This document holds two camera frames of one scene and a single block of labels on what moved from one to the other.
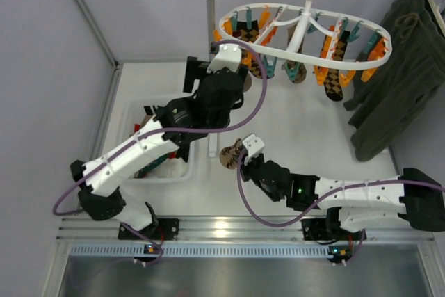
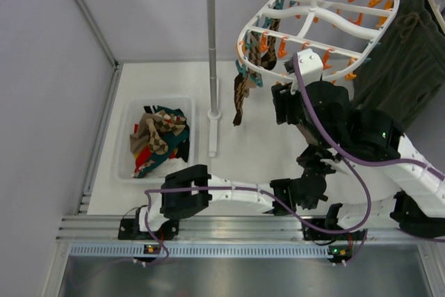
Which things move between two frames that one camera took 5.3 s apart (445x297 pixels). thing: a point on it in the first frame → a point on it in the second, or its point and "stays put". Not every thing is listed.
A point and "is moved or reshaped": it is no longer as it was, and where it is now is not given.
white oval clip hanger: (320, 36) is moved or reshaped
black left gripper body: (192, 74) → (316, 163)
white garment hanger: (434, 7) stays put
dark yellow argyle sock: (332, 83) → (269, 59)
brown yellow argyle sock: (249, 35) is moved or reshaped
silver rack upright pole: (210, 6) stays put
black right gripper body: (245, 170) → (284, 104)
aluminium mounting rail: (236, 229) stays put
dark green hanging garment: (408, 69) stays put
